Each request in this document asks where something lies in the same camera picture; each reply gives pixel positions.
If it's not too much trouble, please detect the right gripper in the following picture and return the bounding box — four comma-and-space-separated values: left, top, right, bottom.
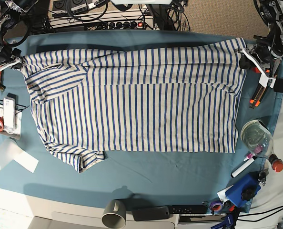
0, 48, 24, 72

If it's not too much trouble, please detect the orange black utility knife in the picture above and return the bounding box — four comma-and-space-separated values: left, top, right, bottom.
249, 83, 267, 109

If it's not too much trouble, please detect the white blister pack box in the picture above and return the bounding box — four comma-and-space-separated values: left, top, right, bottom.
3, 96, 16, 131

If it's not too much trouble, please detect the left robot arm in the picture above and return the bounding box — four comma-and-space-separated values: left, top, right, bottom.
235, 0, 283, 88

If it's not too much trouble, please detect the blue box with knob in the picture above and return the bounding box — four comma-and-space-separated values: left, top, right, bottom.
225, 172, 261, 208

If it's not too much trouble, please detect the white paper roll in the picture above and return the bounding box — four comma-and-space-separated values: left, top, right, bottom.
0, 138, 39, 173

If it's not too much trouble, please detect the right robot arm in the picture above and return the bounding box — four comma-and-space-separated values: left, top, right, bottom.
0, 0, 37, 72

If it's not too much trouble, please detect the white marker pen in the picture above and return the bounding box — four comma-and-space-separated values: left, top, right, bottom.
231, 153, 257, 178

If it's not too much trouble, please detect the grey ceramic mug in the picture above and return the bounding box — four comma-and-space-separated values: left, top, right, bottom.
101, 199, 126, 229

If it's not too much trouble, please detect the blue clamp bottom edge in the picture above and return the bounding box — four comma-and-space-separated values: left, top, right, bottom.
211, 213, 239, 229

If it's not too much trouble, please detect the teal table cloth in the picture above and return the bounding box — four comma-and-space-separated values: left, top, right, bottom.
0, 30, 283, 213

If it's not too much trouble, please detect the blue white striped T-shirt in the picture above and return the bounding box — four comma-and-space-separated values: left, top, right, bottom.
21, 38, 246, 173

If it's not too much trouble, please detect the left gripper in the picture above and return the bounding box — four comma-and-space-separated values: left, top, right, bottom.
234, 40, 283, 88

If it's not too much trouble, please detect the black power strip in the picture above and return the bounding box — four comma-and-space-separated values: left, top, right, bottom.
86, 21, 153, 31

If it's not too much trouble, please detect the purple tape roll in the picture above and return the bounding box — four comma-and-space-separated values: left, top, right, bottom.
210, 200, 223, 213

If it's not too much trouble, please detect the clear bottle red cap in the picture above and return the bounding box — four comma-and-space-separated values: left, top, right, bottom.
240, 119, 283, 172

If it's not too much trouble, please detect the black smartphone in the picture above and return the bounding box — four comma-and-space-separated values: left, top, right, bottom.
132, 206, 170, 221

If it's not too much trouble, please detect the black square block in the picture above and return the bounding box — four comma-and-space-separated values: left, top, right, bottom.
273, 79, 283, 93

